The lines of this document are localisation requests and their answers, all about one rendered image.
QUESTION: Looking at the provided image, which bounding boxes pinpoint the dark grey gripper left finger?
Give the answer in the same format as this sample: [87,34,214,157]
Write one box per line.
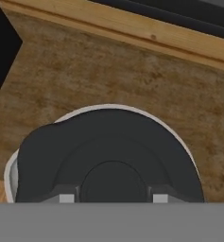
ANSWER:
[32,184,81,204]

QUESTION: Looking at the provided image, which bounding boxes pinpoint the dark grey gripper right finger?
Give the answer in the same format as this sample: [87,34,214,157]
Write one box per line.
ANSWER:
[146,184,193,204]

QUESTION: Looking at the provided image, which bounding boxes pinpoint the black blender lid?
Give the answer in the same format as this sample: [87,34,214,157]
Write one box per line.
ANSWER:
[15,108,206,204]

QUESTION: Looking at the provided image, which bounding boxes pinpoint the black appliance block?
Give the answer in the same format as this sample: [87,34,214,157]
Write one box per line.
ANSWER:
[0,0,24,102]

